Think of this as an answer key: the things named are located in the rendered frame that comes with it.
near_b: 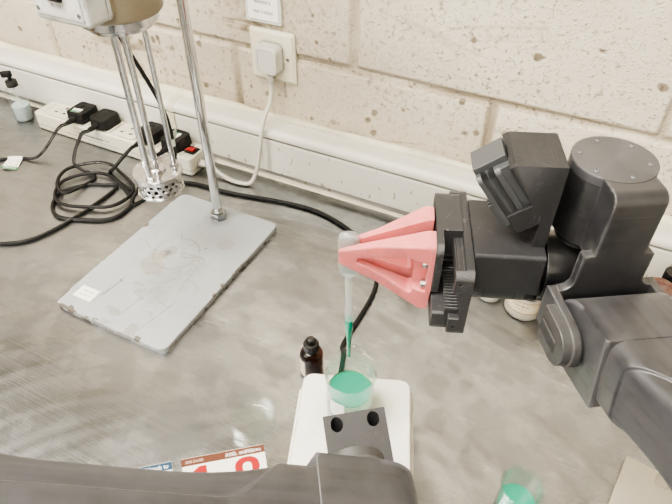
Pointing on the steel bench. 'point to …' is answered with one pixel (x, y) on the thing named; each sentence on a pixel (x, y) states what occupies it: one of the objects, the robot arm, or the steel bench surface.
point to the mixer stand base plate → (167, 272)
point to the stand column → (200, 109)
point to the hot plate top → (311, 441)
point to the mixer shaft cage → (166, 177)
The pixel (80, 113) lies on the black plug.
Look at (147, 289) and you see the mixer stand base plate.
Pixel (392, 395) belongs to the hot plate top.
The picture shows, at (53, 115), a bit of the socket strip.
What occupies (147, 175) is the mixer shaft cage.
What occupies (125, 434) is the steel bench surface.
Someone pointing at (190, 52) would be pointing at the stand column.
